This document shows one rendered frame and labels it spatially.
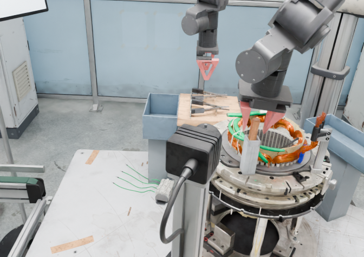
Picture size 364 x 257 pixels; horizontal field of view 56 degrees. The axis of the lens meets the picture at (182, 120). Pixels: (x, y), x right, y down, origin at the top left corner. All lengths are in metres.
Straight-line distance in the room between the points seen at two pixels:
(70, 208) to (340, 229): 0.85
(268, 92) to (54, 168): 2.20
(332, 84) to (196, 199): 0.97
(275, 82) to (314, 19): 0.13
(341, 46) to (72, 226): 1.01
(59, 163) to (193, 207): 2.41
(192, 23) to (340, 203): 0.71
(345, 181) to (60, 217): 0.87
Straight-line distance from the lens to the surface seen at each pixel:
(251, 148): 0.75
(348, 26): 1.23
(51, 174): 2.65
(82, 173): 1.31
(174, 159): 0.33
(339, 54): 1.25
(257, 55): 0.57
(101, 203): 1.18
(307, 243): 1.10
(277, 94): 0.68
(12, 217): 2.39
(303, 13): 0.61
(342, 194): 1.17
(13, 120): 3.05
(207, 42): 1.06
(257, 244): 0.92
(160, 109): 1.23
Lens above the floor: 1.57
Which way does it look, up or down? 29 degrees down
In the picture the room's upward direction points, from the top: 3 degrees clockwise
